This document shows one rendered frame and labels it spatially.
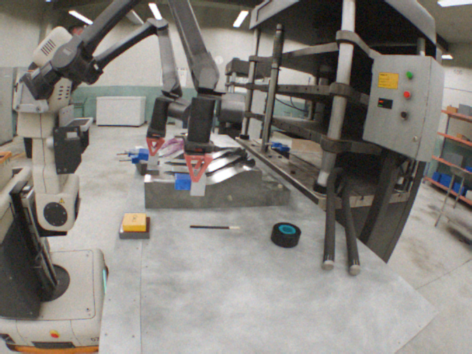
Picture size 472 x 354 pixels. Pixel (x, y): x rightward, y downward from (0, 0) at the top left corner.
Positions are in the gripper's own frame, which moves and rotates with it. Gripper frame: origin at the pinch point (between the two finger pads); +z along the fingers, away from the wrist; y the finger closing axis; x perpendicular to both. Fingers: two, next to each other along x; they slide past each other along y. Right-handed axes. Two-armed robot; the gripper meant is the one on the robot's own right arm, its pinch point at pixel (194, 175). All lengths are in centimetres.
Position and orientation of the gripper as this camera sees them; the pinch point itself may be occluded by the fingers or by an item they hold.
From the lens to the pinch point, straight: 60.2
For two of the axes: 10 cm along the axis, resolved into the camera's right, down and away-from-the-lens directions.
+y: -2.8, -3.6, 8.9
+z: -1.6, 9.3, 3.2
